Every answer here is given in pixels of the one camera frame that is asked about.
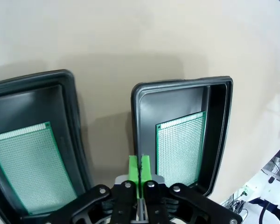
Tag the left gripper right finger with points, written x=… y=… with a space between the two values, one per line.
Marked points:
x=146 y=170

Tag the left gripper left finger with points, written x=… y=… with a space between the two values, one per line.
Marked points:
x=133 y=170

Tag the green perforated circuit board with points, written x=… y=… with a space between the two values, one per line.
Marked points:
x=179 y=144
x=25 y=163

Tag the black plastic ESD tray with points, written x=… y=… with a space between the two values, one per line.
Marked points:
x=144 y=112
x=70 y=105

